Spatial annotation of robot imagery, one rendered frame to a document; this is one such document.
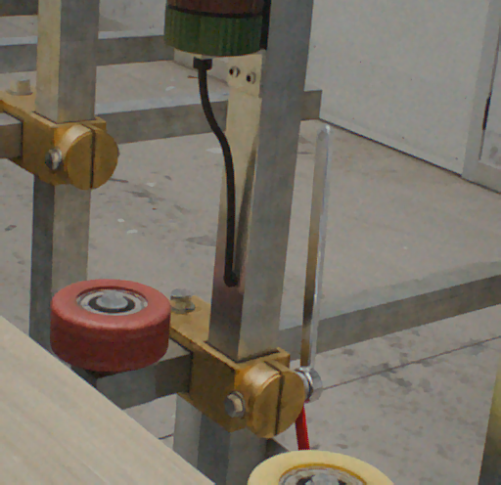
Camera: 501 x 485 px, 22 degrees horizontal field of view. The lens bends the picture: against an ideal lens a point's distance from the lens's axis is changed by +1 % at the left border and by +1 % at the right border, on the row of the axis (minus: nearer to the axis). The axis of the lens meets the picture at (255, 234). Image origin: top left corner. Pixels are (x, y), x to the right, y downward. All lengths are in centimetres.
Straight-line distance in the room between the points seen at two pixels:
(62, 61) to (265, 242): 26
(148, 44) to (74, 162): 43
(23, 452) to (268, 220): 24
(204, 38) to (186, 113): 39
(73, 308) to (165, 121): 33
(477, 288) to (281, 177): 31
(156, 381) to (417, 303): 26
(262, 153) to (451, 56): 352
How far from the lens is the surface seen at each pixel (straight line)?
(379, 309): 101
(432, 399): 279
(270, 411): 87
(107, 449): 70
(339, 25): 471
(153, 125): 113
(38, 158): 104
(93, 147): 102
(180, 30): 77
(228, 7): 76
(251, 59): 81
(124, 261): 333
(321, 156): 91
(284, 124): 82
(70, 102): 103
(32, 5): 163
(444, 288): 106
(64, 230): 106
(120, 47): 140
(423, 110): 442
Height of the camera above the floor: 126
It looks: 21 degrees down
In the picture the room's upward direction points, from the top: 6 degrees clockwise
